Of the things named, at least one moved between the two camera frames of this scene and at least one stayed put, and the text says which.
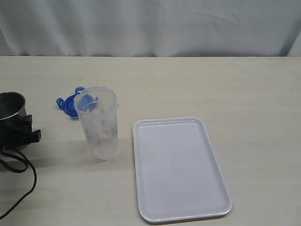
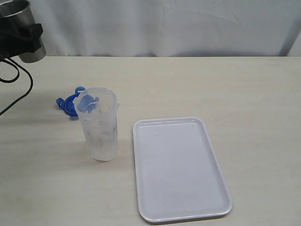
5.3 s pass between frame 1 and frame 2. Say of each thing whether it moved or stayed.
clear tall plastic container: stayed
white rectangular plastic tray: stayed
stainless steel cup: moved
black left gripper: moved
